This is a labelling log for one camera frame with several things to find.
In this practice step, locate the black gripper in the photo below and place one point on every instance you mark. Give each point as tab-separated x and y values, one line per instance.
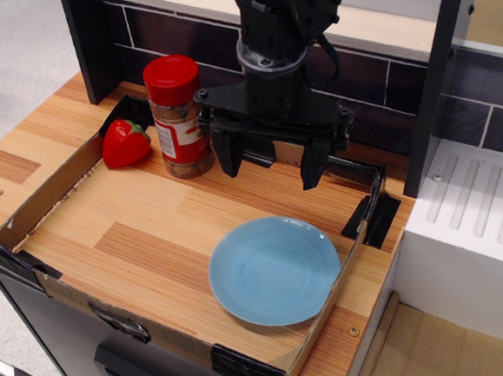
279	106

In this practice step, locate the light blue plate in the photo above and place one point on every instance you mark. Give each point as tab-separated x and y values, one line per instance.
273	271

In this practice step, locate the red-capped basil spice bottle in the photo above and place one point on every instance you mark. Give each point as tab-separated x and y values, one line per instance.
171	82

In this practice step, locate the red toy strawberry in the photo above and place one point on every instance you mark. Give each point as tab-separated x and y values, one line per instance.
124	143

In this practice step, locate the cardboard fence with black tape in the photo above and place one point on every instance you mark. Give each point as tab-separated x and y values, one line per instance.
138	242

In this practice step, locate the dark grey shelf frame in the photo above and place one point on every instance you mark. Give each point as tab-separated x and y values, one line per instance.
96	54

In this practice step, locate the white toy sink drainboard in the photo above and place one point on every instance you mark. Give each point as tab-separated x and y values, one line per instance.
451	254

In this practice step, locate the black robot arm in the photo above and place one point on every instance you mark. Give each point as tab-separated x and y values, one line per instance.
275	37

